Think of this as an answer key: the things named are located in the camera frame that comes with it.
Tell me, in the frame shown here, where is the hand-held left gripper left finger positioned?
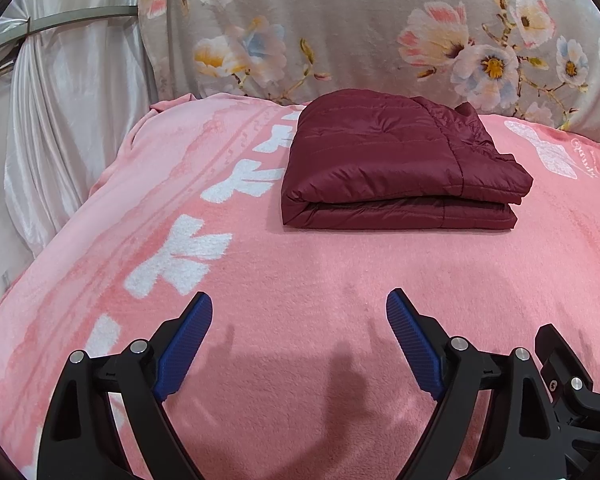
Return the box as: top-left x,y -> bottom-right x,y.
37,291 -> 214,480

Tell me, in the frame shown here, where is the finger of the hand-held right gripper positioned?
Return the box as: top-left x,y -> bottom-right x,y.
534,324 -> 600,480

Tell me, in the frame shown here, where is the pink fleece blanket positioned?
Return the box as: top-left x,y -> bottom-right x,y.
0,91 -> 600,480

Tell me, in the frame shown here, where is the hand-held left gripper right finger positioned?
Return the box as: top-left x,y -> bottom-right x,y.
386,288 -> 571,480

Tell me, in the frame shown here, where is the white satin curtain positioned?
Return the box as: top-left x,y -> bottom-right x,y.
0,0 -> 163,311

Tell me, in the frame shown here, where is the maroon puffer jacket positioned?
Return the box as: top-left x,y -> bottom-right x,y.
280,88 -> 535,231

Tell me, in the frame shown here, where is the grey floral blanket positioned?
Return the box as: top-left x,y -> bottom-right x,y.
137,0 -> 600,153

